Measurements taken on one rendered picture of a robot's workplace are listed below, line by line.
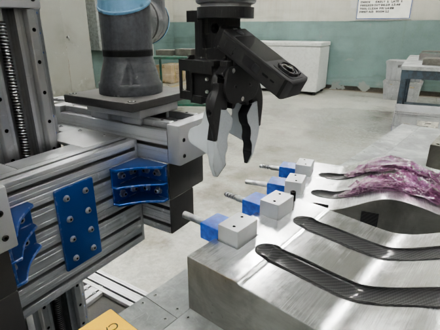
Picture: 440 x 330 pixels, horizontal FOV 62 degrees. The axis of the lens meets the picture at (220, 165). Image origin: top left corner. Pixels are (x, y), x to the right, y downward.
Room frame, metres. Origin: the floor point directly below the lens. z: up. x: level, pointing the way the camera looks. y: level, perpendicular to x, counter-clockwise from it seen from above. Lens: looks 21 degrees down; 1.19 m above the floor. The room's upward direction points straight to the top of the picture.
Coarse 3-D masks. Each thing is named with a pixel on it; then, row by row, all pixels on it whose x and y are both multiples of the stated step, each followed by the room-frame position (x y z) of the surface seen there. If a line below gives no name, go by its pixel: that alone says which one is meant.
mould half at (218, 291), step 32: (288, 224) 0.51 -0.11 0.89; (352, 224) 0.52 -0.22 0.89; (192, 256) 0.43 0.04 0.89; (224, 256) 0.43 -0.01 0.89; (256, 256) 0.43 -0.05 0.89; (320, 256) 0.43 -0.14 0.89; (352, 256) 0.44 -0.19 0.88; (192, 288) 0.42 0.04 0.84; (224, 288) 0.38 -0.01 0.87; (256, 288) 0.36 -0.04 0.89; (288, 288) 0.37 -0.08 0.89; (320, 288) 0.37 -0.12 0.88; (224, 320) 0.38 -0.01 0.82; (256, 320) 0.35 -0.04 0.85; (288, 320) 0.32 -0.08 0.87; (320, 320) 0.32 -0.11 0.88; (352, 320) 0.31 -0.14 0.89; (384, 320) 0.30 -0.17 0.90; (416, 320) 0.28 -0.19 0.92
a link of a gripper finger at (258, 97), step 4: (260, 84) 0.51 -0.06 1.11; (260, 88) 0.51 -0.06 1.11; (260, 92) 0.51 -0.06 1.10; (256, 96) 0.50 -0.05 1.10; (260, 96) 0.51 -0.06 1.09; (252, 100) 0.50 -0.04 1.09; (256, 100) 0.51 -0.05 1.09; (260, 100) 0.51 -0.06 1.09; (260, 104) 0.51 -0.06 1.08; (260, 108) 0.51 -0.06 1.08; (260, 112) 0.51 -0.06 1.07; (260, 116) 0.51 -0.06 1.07; (260, 120) 0.51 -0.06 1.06; (260, 124) 0.51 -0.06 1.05
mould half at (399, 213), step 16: (368, 160) 0.84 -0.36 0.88; (304, 192) 0.71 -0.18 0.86; (368, 192) 0.65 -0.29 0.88; (384, 192) 0.62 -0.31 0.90; (400, 192) 0.62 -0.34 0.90; (336, 208) 0.63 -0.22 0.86; (352, 208) 0.62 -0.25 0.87; (368, 208) 0.61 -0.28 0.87; (384, 208) 0.59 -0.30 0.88; (400, 208) 0.58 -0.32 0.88; (416, 208) 0.57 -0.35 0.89; (432, 208) 0.58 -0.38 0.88; (384, 224) 0.59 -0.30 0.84; (400, 224) 0.58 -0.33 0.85; (416, 224) 0.57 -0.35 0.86; (432, 224) 0.56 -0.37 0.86
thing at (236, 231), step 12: (192, 216) 0.53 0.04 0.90; (216, 216) 0.51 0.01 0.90; (240, 216) 0.49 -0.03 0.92; (204, 228) 0.49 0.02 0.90; (216, 228) 0.48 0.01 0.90; (228, 228) 0.46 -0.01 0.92; (240, 228) 0.46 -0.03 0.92; (252, 228) 0.47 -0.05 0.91; (228, 240) 0.46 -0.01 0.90; (240, 240) 0.45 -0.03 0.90
